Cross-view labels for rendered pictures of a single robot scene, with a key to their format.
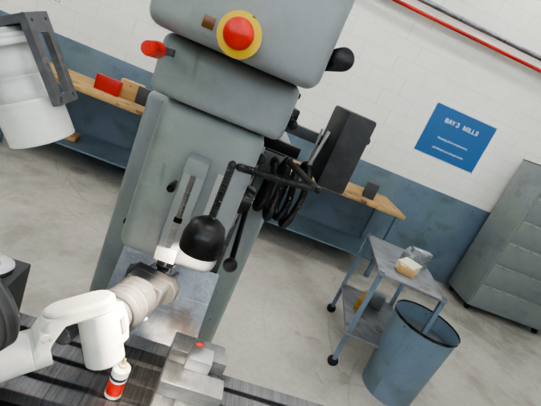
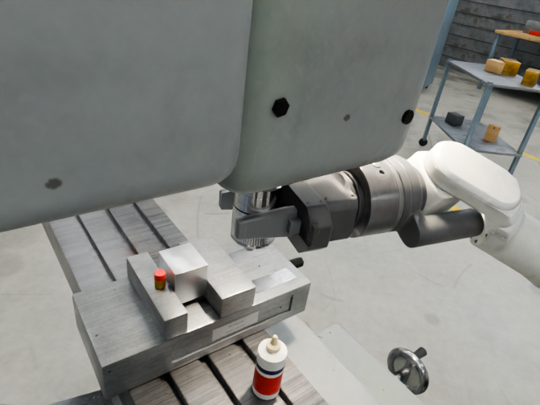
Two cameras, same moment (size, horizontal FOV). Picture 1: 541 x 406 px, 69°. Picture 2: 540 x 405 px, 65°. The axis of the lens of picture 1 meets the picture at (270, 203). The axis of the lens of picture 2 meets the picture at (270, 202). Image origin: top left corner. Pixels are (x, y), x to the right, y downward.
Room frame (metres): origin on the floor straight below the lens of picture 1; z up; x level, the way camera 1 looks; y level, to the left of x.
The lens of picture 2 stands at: (0.97, 0.48, 1.46)
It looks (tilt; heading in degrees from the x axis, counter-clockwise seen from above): 31 degrees down; 239
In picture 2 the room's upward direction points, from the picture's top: 8 degrees clockwise
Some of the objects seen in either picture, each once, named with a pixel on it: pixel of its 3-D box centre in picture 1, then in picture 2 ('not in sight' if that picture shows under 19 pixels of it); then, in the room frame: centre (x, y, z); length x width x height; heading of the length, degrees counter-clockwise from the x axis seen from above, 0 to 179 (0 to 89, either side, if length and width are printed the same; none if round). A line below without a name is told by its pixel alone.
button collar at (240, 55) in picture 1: (239, 35); not in sight; (0.56, 0.13, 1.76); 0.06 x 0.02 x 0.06; 99
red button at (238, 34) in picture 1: (238, 34); not in sight; (0.54, 0.12, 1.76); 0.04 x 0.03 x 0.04; 99
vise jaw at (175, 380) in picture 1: (191, 387); (214, 272); (0.76, 0.00, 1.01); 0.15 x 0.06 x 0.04; 98
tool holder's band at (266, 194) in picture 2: (165, 263); (259, 182); (0.79, 0.16, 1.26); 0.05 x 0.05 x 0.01
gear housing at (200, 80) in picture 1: (232, 84); not in sight; (0.83, 0.17, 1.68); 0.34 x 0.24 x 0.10; 9
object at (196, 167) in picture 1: (182, 209); not in sight; (0.68, 0.15, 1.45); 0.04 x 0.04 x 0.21; 9
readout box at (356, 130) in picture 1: (340, 148); not in sight; (1.14, -0.12, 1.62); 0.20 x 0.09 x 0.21; 9
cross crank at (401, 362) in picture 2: not in sight; (398, 377); (0.30, 0.09, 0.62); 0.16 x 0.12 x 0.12; 9
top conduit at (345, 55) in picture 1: (319, 61); not in sight; (0.85, 0.02, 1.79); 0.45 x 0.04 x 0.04; 9
